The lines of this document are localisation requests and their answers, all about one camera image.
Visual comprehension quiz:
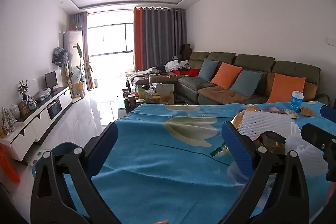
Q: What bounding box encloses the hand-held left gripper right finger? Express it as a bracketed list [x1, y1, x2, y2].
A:
[221, 120, 311, 224]

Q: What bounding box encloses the small blue cushion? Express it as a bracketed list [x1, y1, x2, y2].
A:
[198, 58, 219, 82]

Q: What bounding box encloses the blue floral blanket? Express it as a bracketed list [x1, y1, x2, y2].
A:
[63, 101, 336, 224]

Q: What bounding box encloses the gold brown snack wrapper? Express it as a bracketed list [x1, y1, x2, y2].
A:
[259, 131, 287, 156]

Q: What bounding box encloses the blue and white cup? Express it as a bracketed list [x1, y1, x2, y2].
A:
[291, 91, 304, 112]

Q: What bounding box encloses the orange cushion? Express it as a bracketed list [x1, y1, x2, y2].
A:
[211, 62, 242, 90]
[266, 73, 306, 104]

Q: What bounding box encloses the white foam fruit net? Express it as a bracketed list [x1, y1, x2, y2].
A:
[238, 111, 296, 141]
[285, 122, 328, 175]

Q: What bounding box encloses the orange and grey curtain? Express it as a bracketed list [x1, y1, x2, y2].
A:
[133, 7, 187, 72]

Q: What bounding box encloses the large window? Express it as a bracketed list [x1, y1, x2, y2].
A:
[87, 10, 135, 83]

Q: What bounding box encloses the green sofa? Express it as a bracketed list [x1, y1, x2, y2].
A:
[131, 51, 330, 107]

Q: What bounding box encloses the white and black cabinet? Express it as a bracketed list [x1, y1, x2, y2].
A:
[0, 86, 73, 162]

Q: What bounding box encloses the teal plastic bin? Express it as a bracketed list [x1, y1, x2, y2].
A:
[31, 142, 88, 182]

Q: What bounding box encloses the small black monitor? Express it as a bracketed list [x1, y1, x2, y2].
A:
[44, 71, 58, 91]

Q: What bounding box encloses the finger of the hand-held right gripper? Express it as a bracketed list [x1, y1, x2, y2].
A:
[321, 105, 336, 120]
[301, 123, 336, 161]

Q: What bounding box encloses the pile of clothes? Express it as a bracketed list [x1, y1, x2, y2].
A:
[131, 59, 200, 78]

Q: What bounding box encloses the clear plastic bag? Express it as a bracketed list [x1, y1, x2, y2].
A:
[36, 88, 52, 102]

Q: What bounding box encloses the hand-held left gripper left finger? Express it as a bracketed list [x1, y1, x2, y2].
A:
[30, 122, 119, 224]

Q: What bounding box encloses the red snack packet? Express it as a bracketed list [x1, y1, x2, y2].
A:
[263, 107, 286, 115]

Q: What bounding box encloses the brown framed picture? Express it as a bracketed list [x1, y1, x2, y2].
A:
[18, 101, 30, 116]

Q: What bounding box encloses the plastic-covered fan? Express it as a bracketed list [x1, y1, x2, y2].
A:
[52, 47, 69, 67]

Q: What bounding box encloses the orange plastic bag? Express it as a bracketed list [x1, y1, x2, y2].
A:
[0, 143, 21, 190]

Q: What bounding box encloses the dark coffee table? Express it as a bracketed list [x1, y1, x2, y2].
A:
[121, 77, 190, 113]

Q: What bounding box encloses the tall potted plant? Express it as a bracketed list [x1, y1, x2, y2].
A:
[69, 43, 94, 100]

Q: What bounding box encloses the green zigzag-edged wrapper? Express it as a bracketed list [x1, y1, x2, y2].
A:
[210, 143, 233, 161]

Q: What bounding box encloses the white bathroom scale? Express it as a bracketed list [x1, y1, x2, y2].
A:
[28, 151, 44, 169]

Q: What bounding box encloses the large blue cushion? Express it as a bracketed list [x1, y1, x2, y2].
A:
[230, 70, 263, 97]

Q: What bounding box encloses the white standing air conditioner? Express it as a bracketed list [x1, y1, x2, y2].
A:
[63, 30, 83, 76]

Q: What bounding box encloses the group of food jars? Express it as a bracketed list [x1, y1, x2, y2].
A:
[123, 84, 160, 107]

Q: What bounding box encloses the glass ornament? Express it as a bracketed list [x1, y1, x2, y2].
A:
[1, 107, 18, 136]

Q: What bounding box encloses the purple and orange curtain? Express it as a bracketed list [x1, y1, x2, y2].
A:
[70, 12, 94, 90]

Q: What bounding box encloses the plant in blue vase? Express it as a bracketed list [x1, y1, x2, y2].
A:
[17, 80, 29, 103]

